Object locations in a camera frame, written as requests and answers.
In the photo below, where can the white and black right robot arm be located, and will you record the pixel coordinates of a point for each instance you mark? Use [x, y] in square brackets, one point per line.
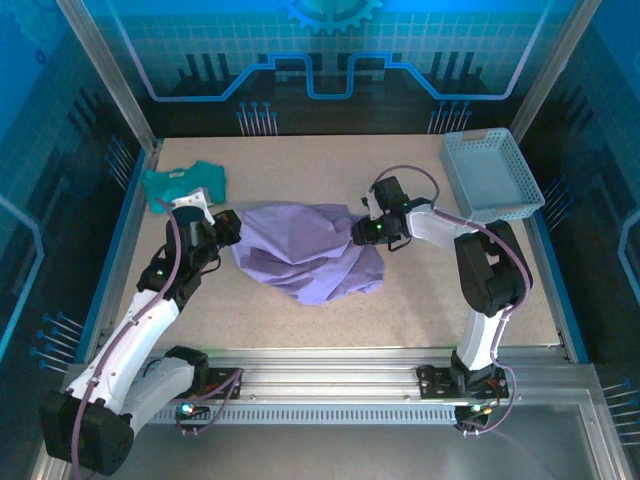
[480, 340]

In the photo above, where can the purple t-shirt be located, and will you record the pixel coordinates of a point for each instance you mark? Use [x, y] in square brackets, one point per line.
[300, 250]

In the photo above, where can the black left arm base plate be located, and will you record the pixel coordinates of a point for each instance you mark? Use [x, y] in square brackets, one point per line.
[225, 385]

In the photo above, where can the teal folded t-shirt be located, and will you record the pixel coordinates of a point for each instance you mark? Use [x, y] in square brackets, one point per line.
[170, 185]

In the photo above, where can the small LED circuit board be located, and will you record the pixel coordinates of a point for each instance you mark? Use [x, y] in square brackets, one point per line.
[187, 409]
[475, 408]

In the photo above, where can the grey perforated plastic basket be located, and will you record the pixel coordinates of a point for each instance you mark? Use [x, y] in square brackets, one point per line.
[490, 175]

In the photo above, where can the blue table edge strip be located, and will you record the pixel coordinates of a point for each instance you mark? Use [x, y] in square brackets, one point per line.
[101, 300]
[561, 300]

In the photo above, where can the grey metal lower panel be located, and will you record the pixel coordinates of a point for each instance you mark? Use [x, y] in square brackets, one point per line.
[325, 455]

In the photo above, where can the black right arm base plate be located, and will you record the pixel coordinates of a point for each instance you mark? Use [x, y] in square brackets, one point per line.
[432, 382]

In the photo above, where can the aluminium frame post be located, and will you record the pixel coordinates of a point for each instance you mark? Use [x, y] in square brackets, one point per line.
[115, 75]
[549, 75]

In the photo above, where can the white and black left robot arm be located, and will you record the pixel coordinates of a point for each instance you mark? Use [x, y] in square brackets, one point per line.
[145, 325]

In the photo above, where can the aluminium mounting rail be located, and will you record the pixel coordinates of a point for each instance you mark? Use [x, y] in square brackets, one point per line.
[325, 372]

